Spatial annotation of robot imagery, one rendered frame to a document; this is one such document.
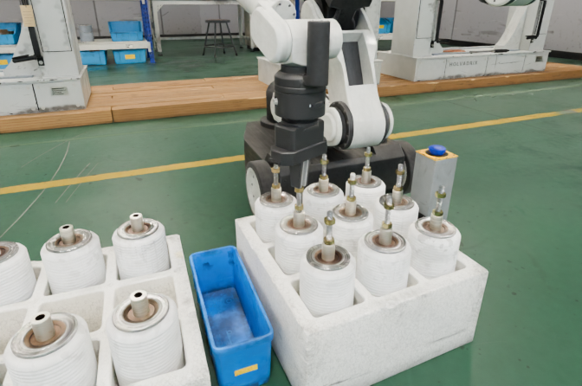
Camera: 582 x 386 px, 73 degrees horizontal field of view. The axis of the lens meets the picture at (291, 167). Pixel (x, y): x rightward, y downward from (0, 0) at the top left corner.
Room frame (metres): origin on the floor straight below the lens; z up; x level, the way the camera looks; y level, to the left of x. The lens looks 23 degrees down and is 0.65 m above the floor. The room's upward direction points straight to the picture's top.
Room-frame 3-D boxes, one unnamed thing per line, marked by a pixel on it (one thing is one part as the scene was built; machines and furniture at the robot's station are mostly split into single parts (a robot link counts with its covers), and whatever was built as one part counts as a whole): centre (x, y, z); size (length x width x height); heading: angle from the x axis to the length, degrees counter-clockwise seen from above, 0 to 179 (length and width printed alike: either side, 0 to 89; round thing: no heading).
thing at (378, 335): (0.72, -0.12, 0.09); 0.39 x 0.39 x 0.18; 24
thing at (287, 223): (0.67, -0.02, 0.25); 0.08 x 0.08 x 0.01
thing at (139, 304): (0.43, 0.21, 0.26); 0.02 x 0.02 x 0.03
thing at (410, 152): (1.33, -0.39, 0.10); 0.20 x 0.05 x 0.20; 22
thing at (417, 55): (3.72, -1.59, 0.45); 1.51 x 0.57 x 0.74; 112
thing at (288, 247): (0.67, -0.02, 0.16); 0.10 x 0.10 x 0.18
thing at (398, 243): (0.61, -0.17, 0.25); 0.08 x 0.08 x 0.01
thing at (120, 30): (5.09, 2.02, 0.36); 0.50 x 0.38 x 0.21; 22
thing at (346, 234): (0.72, -0.12, 0.16); 0.10 x 0.10 x 0.18
